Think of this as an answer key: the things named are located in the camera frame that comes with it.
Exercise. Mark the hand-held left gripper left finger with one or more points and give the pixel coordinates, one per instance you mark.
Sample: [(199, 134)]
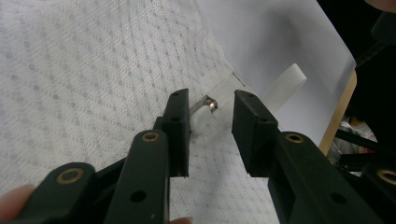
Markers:
[(178, 140)]

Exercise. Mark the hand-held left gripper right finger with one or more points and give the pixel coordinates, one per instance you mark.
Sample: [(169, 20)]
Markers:
[(253, 140)]

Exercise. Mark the white quilted fabric cover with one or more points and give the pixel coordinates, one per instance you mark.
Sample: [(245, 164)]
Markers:
[(77, 77)]

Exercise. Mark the black metal frame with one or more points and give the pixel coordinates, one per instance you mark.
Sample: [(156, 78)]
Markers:
[(358, 138)]

